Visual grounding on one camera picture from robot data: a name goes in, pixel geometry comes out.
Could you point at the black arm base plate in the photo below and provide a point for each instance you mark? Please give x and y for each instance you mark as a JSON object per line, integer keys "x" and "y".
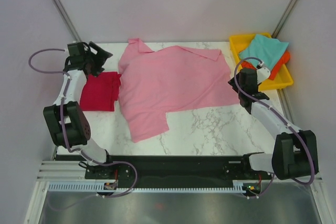
{"x": 173, "y": 171}

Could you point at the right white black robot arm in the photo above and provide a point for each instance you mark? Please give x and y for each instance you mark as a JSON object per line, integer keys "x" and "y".
{"x": 295, "y": 153}

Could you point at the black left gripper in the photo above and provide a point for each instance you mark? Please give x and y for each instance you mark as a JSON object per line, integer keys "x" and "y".
{"x": 102, "y": 57}

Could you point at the aluminium frame rail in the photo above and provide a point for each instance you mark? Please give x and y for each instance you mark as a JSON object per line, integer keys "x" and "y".
{"x": 65, "y": 170}

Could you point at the orange folded t shirt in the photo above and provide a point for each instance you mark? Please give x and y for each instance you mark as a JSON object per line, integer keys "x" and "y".
{"x": 282, "y": 61}

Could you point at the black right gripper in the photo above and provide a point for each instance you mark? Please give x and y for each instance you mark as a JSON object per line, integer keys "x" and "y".
{"x": 230, "y": 82}

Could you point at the folded magenta t shirt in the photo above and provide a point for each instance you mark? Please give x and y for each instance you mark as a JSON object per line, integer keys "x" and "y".
{"x": 100, "y": 93}

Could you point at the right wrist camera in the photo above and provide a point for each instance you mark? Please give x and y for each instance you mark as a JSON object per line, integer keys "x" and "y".
{"x": 263, "y": 74}

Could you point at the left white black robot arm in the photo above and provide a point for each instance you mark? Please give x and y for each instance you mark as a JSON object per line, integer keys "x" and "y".
{"x": 66, "y": 121}

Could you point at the left aluminium corner post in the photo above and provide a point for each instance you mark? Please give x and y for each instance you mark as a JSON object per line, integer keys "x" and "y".
{"x": 67, "y": 20}

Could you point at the aluminium corner post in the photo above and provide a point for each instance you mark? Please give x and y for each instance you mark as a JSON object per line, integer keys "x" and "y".
{"x": 285, "y": 16}
{"x": 67, "y": 20}

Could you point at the pink t shirt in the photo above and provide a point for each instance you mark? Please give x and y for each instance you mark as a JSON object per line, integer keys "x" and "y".
{"x": 154, "y": 83}

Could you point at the teal folded t shirt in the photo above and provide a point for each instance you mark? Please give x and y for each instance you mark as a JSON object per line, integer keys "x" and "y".
{"x": 266, "y": 49}

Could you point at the right aluminium corner post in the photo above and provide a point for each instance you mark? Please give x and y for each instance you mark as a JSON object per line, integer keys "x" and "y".
{"x": 285, "y": 16}

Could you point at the white slotted cable duct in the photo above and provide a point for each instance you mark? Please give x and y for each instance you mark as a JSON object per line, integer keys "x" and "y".
{"x": 101, "y": 187}

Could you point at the yellow plastic tray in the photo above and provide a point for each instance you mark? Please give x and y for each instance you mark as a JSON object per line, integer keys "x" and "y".
{"x": 283, "y": 78}

